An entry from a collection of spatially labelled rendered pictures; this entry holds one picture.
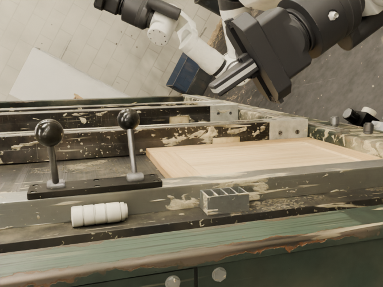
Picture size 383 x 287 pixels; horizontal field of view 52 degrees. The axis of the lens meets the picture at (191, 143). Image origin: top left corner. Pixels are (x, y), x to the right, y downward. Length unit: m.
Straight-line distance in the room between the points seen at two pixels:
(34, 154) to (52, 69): 3.68
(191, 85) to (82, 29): 1.86
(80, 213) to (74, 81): 4.13
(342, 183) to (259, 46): 0.36
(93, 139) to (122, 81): 5.10
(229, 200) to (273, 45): 0.25
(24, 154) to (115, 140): 0.22
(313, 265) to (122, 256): 0.20
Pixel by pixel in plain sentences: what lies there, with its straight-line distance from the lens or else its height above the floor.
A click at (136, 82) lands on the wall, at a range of 6.13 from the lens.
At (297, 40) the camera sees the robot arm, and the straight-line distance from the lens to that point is 0.52.
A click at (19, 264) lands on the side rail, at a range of 0.41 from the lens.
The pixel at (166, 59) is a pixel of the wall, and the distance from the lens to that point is 6.20.
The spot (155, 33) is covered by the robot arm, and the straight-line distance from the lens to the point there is 1.16.
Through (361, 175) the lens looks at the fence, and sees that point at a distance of 0.79.
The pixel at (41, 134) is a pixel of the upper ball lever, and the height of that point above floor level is 1.55.
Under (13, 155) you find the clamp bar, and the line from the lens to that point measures 1.04.
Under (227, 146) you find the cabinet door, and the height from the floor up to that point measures 1.13.
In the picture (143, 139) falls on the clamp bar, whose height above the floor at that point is 1.33.
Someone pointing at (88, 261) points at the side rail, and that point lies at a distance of 0.39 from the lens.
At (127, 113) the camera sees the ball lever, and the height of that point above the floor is 1.45.
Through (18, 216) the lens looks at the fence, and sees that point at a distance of 0.63.
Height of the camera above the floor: 1.55
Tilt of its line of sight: 19 degrees down
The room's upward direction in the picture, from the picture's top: 62 degrees counter-clockwise
